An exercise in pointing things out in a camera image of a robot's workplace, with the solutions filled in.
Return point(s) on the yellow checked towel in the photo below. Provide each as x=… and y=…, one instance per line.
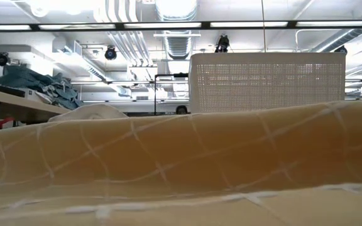
x=181, y=157

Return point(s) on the white towel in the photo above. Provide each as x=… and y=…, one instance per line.
x=90, y=113

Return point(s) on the person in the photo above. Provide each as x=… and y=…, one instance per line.
x=181, y=110

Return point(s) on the black thin metal stand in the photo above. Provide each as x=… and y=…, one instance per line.
x=155, y=94

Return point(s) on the white air vent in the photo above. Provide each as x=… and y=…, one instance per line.
x=178, y=47

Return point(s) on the white perforated plastic basket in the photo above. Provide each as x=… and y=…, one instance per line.
x=262, y=84

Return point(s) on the white box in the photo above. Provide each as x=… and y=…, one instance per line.
x=38, y=95

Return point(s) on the teal cloth pile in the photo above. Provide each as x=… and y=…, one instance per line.
x=27, y=80

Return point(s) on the wooden workbench with grey legs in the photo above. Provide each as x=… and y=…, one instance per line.
x=17, y=108

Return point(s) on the red clamp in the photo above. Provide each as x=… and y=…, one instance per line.
x=0, y=123

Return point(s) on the black hanging camera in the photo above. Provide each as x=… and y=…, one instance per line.
x=222, y=42

